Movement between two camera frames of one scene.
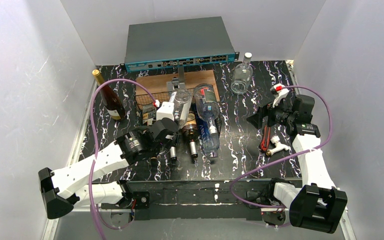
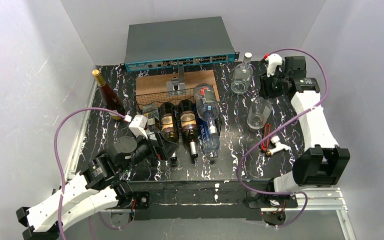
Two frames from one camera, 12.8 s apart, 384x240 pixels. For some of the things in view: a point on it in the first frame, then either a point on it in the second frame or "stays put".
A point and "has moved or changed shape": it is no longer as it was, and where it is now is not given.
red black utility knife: x=265 y=138 stays put
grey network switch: x=156 y=44 stays put
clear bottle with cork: x=182 y=99 has moved or changed shape
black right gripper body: x=268 y=115 -> x=271 y=84
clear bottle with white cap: x=242 y=75 stays put
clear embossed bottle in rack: x=149 y=111 stays put
